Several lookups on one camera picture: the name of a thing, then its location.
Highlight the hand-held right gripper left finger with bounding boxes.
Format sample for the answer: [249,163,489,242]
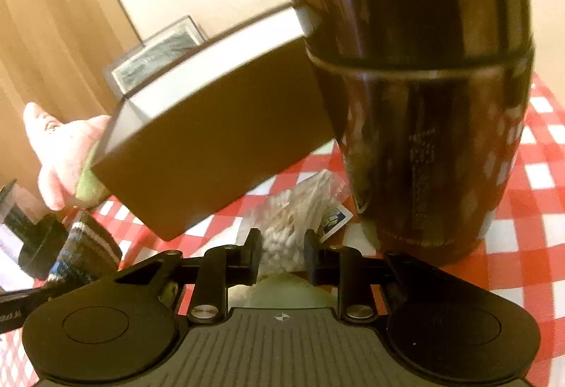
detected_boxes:
[112,229,264,323]

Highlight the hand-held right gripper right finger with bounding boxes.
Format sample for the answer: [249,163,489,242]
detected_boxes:
[304,230,442,321]

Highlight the bag of cotton swabs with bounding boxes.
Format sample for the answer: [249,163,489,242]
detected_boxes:
[236,168,354,277]

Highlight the striped knitted sock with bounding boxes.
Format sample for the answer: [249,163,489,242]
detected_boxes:
[46,210,123,286]

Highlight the brown cardboard box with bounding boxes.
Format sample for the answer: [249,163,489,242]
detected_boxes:
[90,3,338,243]

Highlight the glass jar with black base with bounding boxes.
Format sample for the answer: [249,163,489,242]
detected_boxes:
[0,179,69,282]

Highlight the pink starfish plush toy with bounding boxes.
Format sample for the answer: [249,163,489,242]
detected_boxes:
[23,102,113,211]

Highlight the brown metal thermos flask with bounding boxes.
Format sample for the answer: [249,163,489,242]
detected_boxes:
[274,0,535,266]

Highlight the red white checkered tablecloth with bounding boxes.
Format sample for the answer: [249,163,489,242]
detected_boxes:
[0,73,565,387]

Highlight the framed picture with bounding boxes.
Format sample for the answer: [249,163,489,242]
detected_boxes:
[102,15,209,99]

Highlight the wooden door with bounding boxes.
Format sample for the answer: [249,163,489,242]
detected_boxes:
[0,0,142,189]

